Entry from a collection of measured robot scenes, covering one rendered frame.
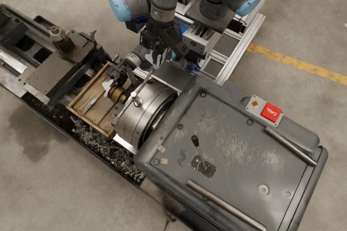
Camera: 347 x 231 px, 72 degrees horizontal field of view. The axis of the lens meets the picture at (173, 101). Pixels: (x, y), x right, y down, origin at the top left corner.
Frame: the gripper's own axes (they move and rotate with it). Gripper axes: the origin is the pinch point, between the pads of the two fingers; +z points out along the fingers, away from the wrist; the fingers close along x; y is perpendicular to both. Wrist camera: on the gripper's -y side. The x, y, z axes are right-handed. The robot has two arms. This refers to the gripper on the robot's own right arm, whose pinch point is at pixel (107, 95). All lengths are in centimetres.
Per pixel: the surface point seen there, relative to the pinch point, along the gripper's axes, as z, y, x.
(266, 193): 1, -77, 17
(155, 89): -10.8, -22.1, 14.1
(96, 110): 6.2, 9.1, -19.3
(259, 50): -151, -44, -108
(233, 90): -27, -49, 18
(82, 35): -24, 45, -12
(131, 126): 7.1, -23.2, 12.0
